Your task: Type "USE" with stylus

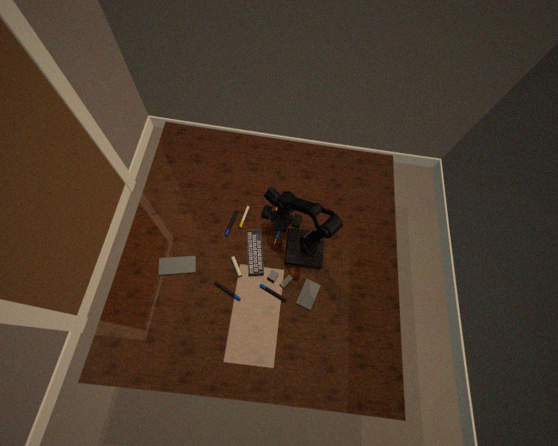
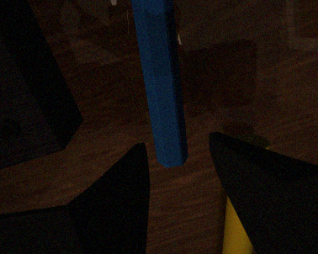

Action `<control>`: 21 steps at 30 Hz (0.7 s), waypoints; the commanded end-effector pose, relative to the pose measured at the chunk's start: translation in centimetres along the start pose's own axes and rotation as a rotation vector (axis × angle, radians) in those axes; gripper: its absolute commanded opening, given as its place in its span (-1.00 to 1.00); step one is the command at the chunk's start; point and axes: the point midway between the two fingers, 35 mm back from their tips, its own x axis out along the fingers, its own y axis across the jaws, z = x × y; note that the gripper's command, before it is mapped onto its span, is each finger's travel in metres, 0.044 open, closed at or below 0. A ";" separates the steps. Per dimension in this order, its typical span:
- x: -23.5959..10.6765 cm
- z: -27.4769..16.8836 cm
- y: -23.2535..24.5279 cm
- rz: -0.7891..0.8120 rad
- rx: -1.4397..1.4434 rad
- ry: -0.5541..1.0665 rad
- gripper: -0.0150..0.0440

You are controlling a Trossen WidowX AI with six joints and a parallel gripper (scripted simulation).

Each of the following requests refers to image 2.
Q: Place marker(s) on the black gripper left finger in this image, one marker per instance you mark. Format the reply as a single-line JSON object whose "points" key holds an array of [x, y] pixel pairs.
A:
{"points": [[109, 217]]}

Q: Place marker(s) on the yellow cylinder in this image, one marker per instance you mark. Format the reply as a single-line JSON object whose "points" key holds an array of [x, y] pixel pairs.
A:
{"points": [[236, 240]]}

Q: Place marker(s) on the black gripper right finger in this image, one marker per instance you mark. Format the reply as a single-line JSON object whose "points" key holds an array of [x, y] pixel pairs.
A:
{"points": [[274, 196]]}

